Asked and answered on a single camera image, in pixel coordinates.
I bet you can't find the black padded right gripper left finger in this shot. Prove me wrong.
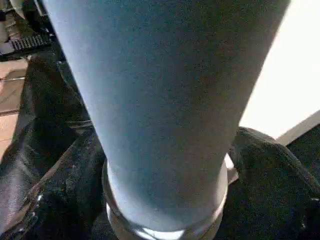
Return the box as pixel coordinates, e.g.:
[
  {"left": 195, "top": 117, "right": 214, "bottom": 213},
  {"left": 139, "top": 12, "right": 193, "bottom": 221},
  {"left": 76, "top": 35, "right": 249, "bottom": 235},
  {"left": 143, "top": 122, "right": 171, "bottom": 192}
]
[{"left": 13, "top": 126, "right": 119, "bottom": 240}]

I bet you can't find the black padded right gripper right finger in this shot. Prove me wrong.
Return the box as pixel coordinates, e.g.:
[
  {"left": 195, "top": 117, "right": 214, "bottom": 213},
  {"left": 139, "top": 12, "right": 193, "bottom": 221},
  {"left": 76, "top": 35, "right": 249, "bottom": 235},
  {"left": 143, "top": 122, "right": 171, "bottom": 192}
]
[{"left": 219, "top": 125, "right": 320, "bottom": 240}]

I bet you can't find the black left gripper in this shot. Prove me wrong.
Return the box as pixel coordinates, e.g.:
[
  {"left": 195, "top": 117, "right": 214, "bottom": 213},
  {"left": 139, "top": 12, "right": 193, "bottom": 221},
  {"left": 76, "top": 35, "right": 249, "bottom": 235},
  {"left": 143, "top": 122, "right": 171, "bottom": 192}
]
[{"left": 0, "top": 0, "right": 55, "bottom": 61}]

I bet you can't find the white plastic table top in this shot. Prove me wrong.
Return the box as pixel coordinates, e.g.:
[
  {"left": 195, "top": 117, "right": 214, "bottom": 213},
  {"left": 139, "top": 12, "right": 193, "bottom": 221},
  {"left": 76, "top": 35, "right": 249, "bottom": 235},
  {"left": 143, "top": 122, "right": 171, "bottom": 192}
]
[{"left": 101, "top": 0, "right": 320, "bottom": 240}]

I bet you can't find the white plastic table leg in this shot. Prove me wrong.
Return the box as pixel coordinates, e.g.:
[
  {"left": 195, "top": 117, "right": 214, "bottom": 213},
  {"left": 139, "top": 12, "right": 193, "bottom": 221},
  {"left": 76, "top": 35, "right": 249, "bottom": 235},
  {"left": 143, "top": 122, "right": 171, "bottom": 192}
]
[{"left": 40, "top": 0, "right": 294, "bottom": 236}]

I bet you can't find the black table mat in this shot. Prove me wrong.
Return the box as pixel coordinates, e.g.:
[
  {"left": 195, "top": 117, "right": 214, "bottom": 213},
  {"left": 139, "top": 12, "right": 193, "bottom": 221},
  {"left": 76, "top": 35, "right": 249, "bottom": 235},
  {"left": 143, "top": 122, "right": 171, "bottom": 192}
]
[{"left": 0, "top": 49, "right": 320, "bottom": 240}]

